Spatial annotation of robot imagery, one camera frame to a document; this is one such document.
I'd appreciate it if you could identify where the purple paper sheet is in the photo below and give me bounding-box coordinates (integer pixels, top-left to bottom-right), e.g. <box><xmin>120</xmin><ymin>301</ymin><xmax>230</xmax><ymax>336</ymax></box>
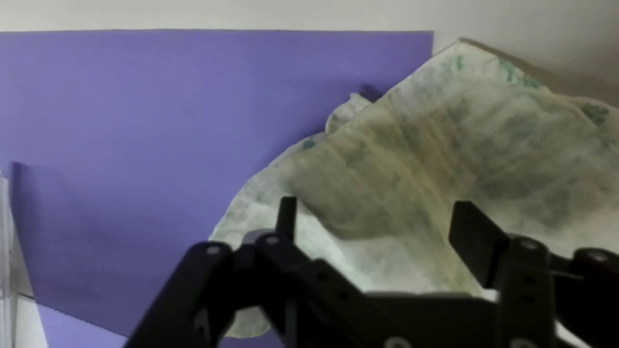
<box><xmin>0</xmin><ymin>27</ymin><xmax>435</xmax><ymax>348</ymax></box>

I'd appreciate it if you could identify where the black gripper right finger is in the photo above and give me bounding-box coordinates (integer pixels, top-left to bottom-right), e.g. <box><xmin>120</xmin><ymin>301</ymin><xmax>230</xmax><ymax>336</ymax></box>
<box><xmin>447</xmin><ymin>199</ymin><xmax>619</xmax><ymax>348</ymax></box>

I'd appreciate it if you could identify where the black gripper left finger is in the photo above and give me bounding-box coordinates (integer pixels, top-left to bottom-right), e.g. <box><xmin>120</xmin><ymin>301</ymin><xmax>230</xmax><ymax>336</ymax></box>
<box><xmin>123</xmin><ymin>195</ymin><xmax>383</xmax><ymax>348</ymax></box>

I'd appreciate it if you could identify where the white green patterned cloth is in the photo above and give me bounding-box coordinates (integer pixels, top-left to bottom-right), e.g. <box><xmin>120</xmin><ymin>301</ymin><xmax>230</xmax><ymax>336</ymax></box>
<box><xmin>209</xmin><ymin>36</ymin><xmax>619</xmax><ymax>340</ymax></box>

